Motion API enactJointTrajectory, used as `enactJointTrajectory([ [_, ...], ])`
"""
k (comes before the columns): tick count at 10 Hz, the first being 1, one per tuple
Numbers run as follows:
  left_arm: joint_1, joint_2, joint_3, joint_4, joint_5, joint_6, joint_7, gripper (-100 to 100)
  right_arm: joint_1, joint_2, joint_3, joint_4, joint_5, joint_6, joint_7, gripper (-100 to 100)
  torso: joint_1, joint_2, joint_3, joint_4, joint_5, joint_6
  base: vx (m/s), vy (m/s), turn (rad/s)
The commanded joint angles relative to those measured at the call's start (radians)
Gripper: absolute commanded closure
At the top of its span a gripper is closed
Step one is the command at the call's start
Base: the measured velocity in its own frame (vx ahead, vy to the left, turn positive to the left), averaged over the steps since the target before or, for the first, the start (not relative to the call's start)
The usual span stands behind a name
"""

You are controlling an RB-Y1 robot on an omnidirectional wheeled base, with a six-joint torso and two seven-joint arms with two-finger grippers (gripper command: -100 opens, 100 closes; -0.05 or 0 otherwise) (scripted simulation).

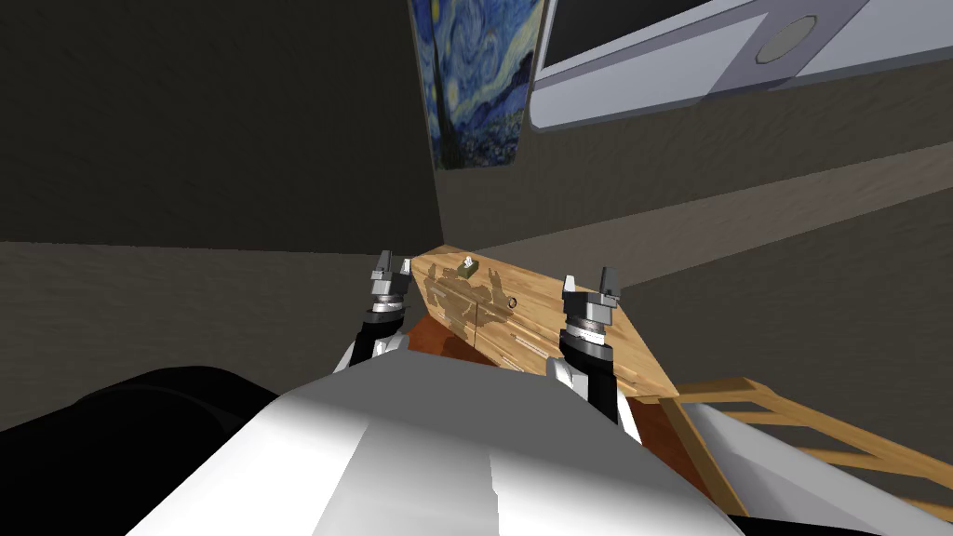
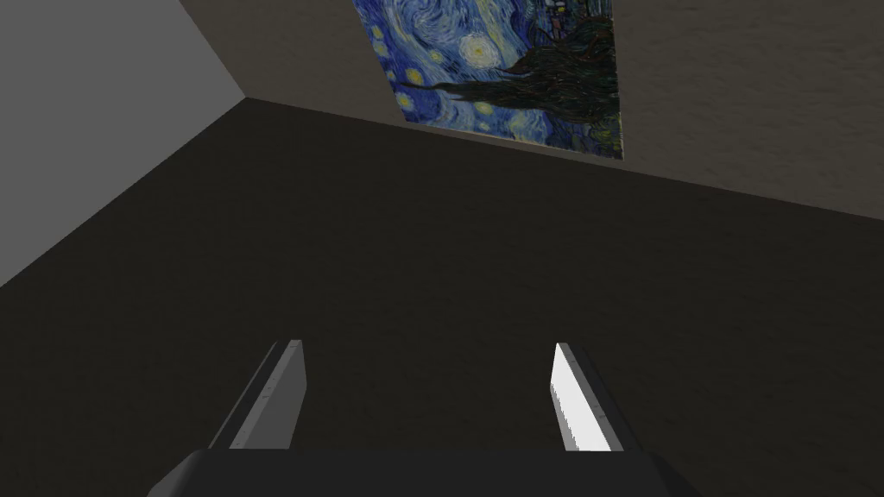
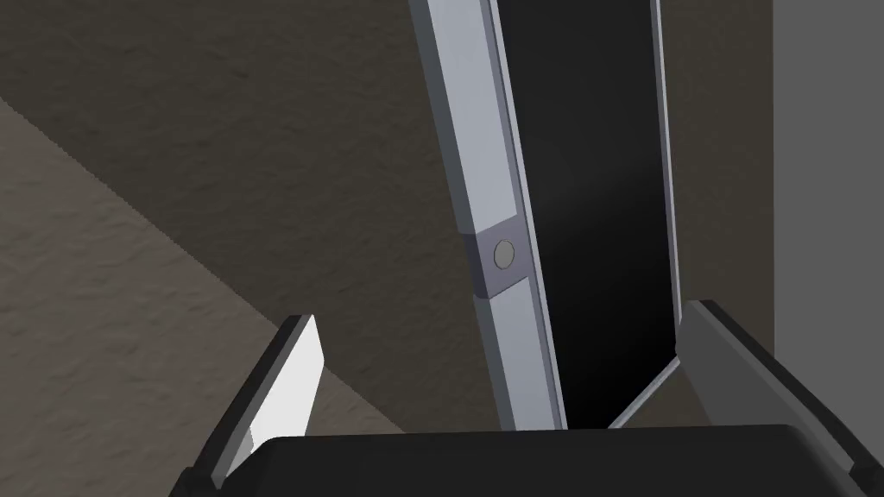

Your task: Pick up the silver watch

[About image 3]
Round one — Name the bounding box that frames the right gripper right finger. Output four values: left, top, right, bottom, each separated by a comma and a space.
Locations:
674, 299, 884, 486

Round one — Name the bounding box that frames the grey door latch plate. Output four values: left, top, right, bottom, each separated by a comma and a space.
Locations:
461, 216, 537, 302

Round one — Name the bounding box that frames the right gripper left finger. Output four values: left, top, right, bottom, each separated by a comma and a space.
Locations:
185, 313, 325, 493

